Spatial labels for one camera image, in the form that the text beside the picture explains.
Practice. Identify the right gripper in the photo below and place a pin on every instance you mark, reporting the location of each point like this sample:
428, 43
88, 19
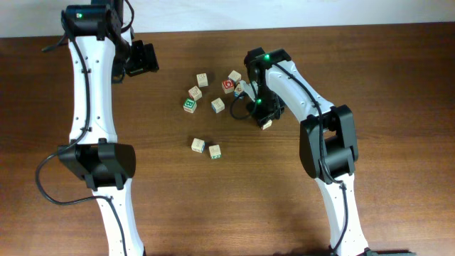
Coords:
261, 118

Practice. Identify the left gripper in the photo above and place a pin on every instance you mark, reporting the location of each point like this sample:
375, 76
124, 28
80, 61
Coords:
149, 62

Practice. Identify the wooden block red corner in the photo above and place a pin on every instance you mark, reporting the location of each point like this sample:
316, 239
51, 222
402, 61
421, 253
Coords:
267, 124

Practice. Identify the wooden block blue front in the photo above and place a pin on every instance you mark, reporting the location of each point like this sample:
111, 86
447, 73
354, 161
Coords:
238, 92

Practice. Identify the wooden block blue edge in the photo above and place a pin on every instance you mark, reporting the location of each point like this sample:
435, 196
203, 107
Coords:
217, 105

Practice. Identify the wooden block green front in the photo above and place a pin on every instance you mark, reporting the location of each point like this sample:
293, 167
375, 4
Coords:
215, 152

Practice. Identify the wooden block blue corner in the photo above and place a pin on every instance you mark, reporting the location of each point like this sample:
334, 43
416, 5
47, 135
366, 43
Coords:
198, 145

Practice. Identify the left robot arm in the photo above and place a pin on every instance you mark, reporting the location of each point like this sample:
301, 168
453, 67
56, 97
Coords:
103, 51

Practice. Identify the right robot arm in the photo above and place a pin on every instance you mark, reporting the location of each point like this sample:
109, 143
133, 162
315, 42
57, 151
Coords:
328, 146

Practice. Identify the wooden block blue side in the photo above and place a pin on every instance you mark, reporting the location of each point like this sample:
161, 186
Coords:
235, 76

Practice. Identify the red faced wooden block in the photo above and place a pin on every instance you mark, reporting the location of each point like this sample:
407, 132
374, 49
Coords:
228, 86

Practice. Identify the wooden block red drawing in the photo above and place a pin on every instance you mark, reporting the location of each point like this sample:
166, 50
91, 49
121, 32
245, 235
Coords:
195, 93

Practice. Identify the plain wooden block top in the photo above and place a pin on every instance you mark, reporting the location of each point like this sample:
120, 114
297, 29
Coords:
202, 80

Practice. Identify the green faced wooden block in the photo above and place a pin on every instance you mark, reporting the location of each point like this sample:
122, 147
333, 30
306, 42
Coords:
190, 105

